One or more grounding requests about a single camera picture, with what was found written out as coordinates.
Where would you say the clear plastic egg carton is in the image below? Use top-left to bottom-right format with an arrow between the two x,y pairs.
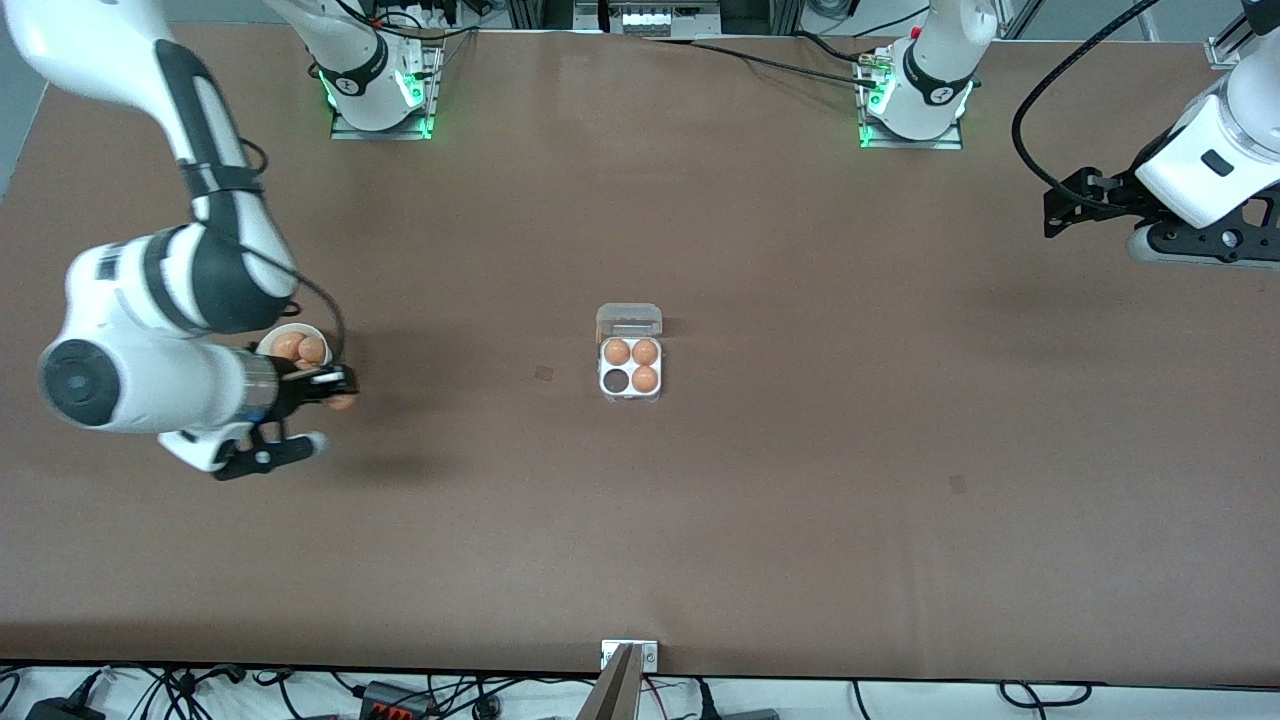
596,303 -> 665,404

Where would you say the grey control box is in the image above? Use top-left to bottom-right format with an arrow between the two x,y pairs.
575,0 -> 721,36

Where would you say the white round bowl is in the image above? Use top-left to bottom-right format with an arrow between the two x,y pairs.
256,322 -> 332,373

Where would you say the black red power strip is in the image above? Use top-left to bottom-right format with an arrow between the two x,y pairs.
358,680 -> 441,720

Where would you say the black power adapter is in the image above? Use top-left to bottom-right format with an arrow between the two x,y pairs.
25,697 -> 106,720

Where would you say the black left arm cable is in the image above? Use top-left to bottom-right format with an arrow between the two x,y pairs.
1012,0 -> 1166,213

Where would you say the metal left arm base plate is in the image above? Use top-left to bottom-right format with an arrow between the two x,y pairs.
856,45 -> 966,151

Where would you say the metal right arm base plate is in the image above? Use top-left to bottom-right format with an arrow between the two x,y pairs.
330,45 -> 443,141

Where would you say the black tangled floor cable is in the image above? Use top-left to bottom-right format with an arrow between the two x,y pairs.
130,665 -> 251,720

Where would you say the black cable across table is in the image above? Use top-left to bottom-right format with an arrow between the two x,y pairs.
640,33 -> 886,91

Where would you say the small metal bracket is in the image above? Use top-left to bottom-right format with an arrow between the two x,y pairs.
601,640 -> 660,673

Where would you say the grey camera pole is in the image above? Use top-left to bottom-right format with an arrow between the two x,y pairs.
578,643 -> 643,720

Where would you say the black looped floor cable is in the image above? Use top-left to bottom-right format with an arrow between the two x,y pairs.
998,680 -> 1093,709

